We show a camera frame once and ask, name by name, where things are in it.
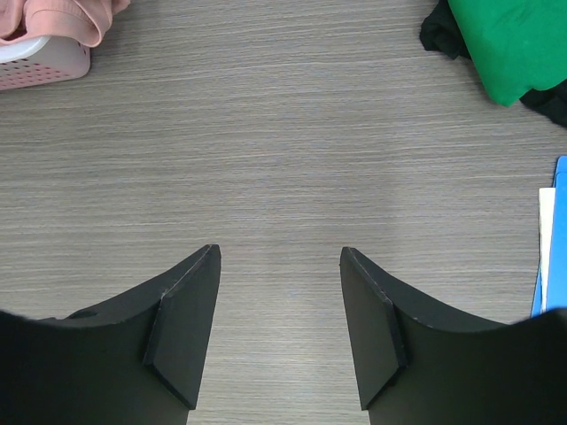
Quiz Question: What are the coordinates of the green t-shirt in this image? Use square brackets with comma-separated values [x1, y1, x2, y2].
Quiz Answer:
[449, 0, 566, 106]

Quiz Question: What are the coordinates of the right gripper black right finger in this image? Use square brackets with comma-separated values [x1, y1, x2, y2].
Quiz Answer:
[340, 247, 566, 424]

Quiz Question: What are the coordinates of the pink t-shirt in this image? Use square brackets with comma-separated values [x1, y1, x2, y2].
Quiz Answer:
[1, 0, 130, 48]

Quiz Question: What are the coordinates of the black t-shirt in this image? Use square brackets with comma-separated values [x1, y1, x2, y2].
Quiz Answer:
[419, 1, 566, 128]

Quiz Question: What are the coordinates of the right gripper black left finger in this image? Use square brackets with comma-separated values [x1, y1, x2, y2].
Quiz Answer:
[1, 244, 221, 424]

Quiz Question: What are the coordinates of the white plastic laundry basket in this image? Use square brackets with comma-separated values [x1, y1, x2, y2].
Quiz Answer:
[0, 36, 90, 90]

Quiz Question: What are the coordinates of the blue folder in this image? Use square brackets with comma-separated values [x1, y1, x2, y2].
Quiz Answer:
[531, 156, 567, 317]

